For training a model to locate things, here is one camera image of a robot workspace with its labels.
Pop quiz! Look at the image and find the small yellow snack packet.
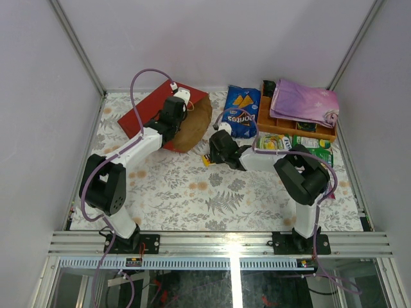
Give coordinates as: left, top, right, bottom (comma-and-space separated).
202, 154, 216, 167

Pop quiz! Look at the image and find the red paper bag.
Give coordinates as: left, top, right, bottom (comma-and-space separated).
136, 81, 213, 153

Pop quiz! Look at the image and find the blue Doritos chip bag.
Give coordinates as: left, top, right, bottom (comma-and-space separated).
222, 85, 261, 139

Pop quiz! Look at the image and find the green Fox's candy bag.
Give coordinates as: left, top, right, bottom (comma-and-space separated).
256, 134, 292, 151

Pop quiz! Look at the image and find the green snack bag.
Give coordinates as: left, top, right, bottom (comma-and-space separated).
292, 135, 334, 167

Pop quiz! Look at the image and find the purple Fox's candy bag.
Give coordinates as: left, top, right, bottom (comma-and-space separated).
323, 180, 336, 200

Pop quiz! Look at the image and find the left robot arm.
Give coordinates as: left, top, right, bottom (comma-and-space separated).
79, 93, 189, 253

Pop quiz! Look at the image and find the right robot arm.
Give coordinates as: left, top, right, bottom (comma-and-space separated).
209, 130, 330, 253

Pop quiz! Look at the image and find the orange wooden tray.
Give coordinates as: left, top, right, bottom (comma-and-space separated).
256, 81, 338, 142

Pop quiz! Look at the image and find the black item in tray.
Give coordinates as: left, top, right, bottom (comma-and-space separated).
262, 80, 276, 98

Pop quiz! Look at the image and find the purple folded cloth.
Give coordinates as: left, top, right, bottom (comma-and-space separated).
269, 79, 339, 128

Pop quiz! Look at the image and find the dark green tray packet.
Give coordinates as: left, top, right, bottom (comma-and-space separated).
296, 122, 317, 132

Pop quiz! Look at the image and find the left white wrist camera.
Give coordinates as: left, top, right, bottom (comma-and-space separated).
170, 82, 191, 105

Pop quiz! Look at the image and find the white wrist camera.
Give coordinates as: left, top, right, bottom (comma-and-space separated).
170, 82, 191, 105
218, 122, 232, 135

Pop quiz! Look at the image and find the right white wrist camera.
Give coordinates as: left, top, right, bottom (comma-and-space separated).
218, 122, 232, 135

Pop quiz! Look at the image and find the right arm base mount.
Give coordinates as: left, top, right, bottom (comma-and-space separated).
267, 230, 331, 255

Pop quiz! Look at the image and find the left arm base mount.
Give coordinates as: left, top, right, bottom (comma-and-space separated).
103, 234, 161, 256

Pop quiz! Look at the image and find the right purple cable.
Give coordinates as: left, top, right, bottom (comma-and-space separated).
213, 108, 362, 296

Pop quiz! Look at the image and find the aluminium front rail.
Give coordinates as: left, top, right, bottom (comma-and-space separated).
48, 229, 394, 270

